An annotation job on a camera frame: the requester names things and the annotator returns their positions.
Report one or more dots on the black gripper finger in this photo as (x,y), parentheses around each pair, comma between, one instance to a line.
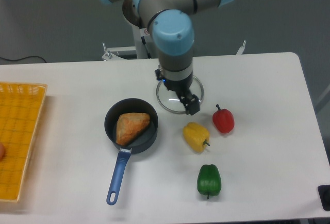
(184,100)
(192,103)

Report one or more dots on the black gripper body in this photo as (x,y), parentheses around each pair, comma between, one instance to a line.
(178,80)

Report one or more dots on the orange triangle bread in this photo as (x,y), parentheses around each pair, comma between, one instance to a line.
(130,126)

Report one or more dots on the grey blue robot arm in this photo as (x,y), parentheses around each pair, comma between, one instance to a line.
(169,25)

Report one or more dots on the glass lid blue knob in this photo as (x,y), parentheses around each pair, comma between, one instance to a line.
(171,102)

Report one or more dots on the yellow bell pepper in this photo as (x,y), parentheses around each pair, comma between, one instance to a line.
(196,136)

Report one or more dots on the red bell pepper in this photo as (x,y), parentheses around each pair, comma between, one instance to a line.
(223,120)

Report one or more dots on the green bell pepper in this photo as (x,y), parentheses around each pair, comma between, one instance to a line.
(209,181)

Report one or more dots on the black device at table edge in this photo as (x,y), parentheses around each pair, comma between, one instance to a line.
(324,193)

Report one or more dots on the yellow wicker basket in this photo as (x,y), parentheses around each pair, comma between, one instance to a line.
(21,107)

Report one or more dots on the dark pan blue handle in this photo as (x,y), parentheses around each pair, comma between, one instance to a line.
(143,142)

